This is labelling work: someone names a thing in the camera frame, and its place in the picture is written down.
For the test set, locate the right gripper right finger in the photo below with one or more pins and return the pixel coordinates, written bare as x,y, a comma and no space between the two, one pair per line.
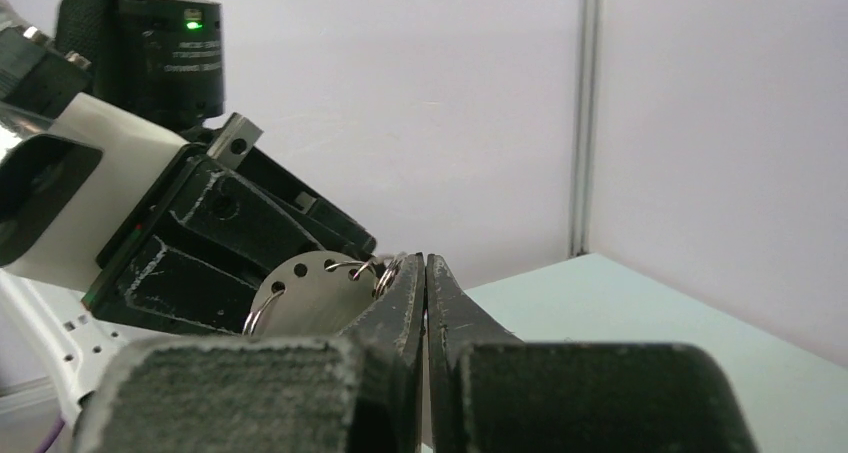
493,392

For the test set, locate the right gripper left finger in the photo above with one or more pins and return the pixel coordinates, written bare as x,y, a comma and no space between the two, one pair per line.
356,391

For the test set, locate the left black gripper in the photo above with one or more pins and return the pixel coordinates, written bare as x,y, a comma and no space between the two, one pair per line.
221,217

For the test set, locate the red-handled metal key holder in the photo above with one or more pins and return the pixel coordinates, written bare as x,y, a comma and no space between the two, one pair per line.
318,292

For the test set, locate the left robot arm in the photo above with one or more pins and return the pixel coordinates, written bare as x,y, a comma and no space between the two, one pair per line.
161,60

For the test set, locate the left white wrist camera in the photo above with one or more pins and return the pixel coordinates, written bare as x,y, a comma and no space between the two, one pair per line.
68,184

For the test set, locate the left aluminium frame post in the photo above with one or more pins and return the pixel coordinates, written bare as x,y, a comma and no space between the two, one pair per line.
585,114

